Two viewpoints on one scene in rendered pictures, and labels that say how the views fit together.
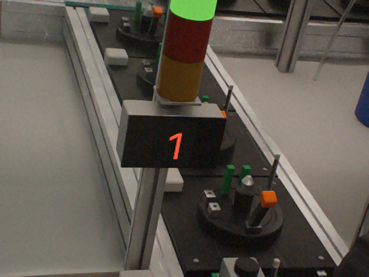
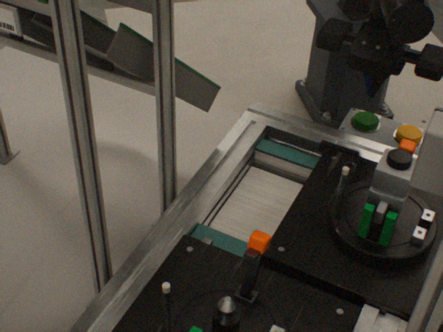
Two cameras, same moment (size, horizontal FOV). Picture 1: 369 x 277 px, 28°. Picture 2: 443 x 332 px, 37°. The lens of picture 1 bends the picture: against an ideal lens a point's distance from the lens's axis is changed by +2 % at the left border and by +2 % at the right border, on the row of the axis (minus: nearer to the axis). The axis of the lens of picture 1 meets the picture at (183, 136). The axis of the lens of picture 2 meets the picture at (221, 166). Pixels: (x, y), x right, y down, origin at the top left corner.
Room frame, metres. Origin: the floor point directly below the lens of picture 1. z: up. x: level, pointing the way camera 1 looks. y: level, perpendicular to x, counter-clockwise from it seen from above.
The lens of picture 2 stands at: (1.27, 0.17, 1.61)
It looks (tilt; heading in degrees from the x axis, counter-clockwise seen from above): 42 degrees down; 225
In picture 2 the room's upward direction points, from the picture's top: 3 degrees clockwise
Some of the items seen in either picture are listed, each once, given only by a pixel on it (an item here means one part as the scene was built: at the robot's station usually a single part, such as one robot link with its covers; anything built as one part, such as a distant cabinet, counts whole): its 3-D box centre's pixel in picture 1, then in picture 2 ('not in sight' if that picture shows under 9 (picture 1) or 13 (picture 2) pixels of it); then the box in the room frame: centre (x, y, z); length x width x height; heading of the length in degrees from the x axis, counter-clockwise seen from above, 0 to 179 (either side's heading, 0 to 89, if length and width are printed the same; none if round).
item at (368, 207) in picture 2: not in sight; (366, 221); (0.75, -0.10, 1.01); 0.01 x 0.01 x 0.05; 20
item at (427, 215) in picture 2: not in sight; (426, 219); (0.67, -0.06, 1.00); 0.02 x 0.01 x 0.02; 20
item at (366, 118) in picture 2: not in sight; (365, 122); (0.53, -0.26, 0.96); 0.04 x 0.04 x 0.02
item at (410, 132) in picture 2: not in sight; (408, 136); (0.51, -0.19, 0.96); 0.04 x 0.04 x 0.02
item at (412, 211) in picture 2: not in sight; (381, 221); (0.70, -0.10, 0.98); 0.14 x 0.14 x 0.02
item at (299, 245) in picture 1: (243, 196); (226, 321); (0.98, -0.11, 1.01); 0.24 x 0.24 x 0.13; 20
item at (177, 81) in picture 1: (180, 73); not in sight; (0.78, 0.02, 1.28); 0.05 x 0.05 x 0.05
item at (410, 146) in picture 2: not in sight; (399, 169); (0.66, -0.12, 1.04); 0.04 x 0.02 x 0.08; 20
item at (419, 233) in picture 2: not in sight; (418, 236); (0.70, -0.05, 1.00); 0.02 x 0.01 x 0.02; 20
